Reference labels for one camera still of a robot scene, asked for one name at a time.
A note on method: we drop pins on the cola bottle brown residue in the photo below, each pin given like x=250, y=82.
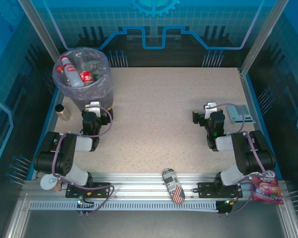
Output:
x=86, y=76

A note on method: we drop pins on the white label bottle red cap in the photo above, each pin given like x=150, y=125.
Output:
x=72, y=72

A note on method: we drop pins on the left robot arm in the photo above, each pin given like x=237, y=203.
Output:
x=64, y=155

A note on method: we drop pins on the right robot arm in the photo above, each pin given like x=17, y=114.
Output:
x=253, y=153

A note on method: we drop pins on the bin with plastic liner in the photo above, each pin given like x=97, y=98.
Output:
x=89, y=96

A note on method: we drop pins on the grey calculator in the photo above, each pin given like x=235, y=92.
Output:
x=241, y=112

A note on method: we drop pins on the brown jar black lid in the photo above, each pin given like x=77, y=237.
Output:
x=64, y=113

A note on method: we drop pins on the newspaper print flag pouch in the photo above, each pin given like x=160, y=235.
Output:
x=173, y=186

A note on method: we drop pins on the tin can white lid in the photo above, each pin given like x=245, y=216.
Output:
x=48, y=182

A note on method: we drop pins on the pink candy bag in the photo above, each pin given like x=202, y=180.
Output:
x=268, y=191

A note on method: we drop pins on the black controller board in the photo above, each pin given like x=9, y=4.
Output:
x=85, y=205
x=224, y=208

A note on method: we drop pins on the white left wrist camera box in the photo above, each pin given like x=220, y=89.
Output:
x=93, y=108

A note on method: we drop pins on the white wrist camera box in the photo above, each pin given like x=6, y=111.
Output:
x=93, y=108
x=209, y=110

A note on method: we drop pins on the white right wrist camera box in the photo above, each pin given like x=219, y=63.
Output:
x=209, y=110

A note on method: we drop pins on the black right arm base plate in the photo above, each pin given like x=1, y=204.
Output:
x=204, y=189

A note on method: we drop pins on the aluminium rail frame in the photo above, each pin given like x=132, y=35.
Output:
x=139, y=182

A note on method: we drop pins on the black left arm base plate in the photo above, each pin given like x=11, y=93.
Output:
x=99, y=192

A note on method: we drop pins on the aluminium frame post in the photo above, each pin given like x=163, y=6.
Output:
x=262, y=37
x=43, y=27

